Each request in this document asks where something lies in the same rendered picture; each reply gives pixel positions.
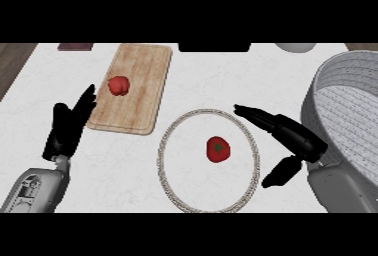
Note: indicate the white round bowl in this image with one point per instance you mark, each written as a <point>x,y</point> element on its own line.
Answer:
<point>296,47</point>

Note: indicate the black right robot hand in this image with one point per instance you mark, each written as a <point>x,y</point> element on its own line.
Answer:
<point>296,136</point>

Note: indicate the white round placemat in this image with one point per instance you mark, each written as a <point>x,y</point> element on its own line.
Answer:
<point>207,160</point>

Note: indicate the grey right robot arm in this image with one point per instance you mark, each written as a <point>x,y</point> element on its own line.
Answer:
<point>344,188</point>

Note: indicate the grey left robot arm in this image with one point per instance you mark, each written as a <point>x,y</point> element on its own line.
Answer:
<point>39,190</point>

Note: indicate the black appliance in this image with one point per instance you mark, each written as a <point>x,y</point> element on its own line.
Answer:
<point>214,47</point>

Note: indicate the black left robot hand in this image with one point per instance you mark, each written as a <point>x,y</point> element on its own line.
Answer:
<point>67,130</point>

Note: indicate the wooden cutting board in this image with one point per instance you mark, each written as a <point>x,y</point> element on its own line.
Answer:
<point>133,88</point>

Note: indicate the red tomato with green stem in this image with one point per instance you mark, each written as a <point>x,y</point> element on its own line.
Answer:
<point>219,149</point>

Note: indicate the red bell pepper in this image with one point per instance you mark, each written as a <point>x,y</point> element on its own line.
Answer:
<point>118,85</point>

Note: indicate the grey wicker basket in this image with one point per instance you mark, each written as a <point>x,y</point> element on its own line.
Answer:
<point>344,110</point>

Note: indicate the dark red flat object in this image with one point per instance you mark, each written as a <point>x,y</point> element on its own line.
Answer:
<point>74,46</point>

